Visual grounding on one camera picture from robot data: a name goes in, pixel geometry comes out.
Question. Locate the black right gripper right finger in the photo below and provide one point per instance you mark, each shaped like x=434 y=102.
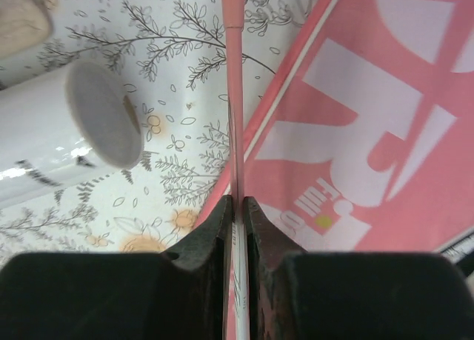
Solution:
x=295 y=294

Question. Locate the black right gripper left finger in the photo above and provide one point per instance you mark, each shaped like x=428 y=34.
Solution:
x=180 y=293

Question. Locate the floral table mat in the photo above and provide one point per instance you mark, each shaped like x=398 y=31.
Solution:
x=171 y=56

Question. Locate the pink badminton racket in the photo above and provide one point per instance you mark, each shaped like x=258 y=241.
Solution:
x=233 y=18

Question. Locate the beige canvas tote bag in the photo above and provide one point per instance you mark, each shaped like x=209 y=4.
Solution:
x=23 y=25

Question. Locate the white shuttlecock tube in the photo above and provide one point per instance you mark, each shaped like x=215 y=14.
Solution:
x=64 y=127

